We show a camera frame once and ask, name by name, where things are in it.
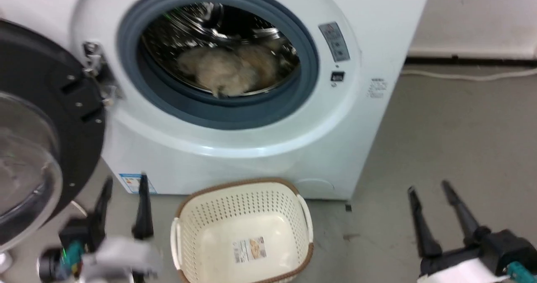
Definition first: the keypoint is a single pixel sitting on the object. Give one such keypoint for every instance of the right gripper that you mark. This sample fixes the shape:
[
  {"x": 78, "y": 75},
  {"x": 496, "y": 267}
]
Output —
[{"x": 478, "y": 260}]

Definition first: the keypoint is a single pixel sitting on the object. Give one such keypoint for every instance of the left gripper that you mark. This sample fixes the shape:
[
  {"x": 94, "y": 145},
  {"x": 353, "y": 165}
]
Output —
[{"x": 105, "y": 255}]

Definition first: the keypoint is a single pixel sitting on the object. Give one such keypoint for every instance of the cream perforated laundry basket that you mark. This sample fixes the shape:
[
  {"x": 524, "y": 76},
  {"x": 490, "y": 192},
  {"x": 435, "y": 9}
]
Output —
[{"x": 247, "y": 220}]

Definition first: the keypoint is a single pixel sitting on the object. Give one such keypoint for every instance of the basket product label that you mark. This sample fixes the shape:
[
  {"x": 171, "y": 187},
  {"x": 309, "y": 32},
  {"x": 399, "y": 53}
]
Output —
[{"x": 249, "y": 249}]

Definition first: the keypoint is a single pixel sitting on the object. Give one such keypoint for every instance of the white front-load washing machine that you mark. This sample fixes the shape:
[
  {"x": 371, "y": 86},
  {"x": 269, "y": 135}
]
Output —
[{"x": 260, "y": 148}]

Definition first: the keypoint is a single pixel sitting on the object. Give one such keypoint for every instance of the beige plush toy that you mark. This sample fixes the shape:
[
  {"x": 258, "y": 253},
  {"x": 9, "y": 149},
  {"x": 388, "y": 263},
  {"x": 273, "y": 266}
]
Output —
[{"x": 228, "y": 69}]

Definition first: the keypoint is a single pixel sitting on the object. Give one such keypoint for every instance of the blue energy label sticker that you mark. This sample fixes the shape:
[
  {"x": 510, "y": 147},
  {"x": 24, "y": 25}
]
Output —
[{"x": 133, "y": 183}]

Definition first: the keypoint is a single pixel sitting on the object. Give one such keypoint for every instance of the black round washer door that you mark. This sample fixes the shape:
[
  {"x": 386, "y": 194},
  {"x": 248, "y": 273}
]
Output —
[{"x": 46, "y": 119}]

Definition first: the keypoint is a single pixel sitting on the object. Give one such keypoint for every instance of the metal door hinge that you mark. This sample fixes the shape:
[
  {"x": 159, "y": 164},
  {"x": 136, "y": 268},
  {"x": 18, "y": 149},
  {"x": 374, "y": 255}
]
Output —
[{"x": 98, "y": 71}]

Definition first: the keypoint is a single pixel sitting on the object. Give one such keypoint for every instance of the grey rubber door gasket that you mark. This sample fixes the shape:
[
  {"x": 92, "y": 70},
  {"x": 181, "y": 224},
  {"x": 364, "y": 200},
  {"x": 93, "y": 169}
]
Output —
[{"x": 218, "y": 102}]

